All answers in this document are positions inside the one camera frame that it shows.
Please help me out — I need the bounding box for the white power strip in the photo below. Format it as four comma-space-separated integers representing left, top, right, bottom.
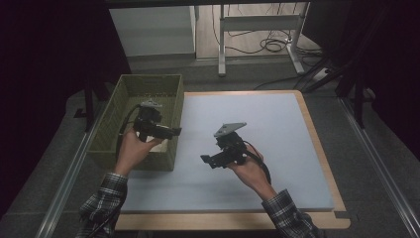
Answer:
310, 66, 332, 82

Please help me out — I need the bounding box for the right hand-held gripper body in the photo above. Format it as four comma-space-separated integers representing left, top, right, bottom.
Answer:
213, 122, 249, 167

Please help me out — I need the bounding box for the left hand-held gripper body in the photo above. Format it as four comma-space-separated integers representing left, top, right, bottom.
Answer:
133, 98, 166, 143

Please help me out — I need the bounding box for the person's right hand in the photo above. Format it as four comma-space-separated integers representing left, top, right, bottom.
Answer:
226, 143, 278, 201

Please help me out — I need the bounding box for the black stand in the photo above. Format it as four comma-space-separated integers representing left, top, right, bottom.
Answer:
302, 49, 368, 130
72, 78, 101, 133

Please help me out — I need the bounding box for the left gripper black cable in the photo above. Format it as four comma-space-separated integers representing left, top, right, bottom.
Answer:
116, 103, 144, 155

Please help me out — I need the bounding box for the grey foam mat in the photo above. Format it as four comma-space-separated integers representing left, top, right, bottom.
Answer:
120, 92, 336, 214

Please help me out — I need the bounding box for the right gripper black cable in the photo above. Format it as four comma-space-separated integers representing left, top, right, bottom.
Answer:
243, 140, 272, 186

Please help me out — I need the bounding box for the green woven basket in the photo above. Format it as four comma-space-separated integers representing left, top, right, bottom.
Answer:
86, 73, 185, 173

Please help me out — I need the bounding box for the tangle of black floor cables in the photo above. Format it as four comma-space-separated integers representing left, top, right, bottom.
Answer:
211, 3, 324, 58

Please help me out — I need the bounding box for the metal floor rail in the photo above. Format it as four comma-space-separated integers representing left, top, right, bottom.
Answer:
35, 108, 107, 238
338, 97, 420, 238

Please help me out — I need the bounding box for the white cabinet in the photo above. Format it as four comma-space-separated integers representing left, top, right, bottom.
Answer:
108, 5, 197, 58

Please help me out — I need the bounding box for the white desk frame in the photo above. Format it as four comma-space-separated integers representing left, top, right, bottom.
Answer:
217, 2, 312, 78

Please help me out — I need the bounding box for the person's left hand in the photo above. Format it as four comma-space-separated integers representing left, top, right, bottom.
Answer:
113, 127, 164, 178

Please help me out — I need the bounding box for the wooden table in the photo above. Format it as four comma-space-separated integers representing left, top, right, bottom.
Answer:
113, 89, 352, 231

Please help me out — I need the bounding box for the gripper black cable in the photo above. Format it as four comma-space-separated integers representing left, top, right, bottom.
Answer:
116, 103, 144, 155
243, 140, 272, 186

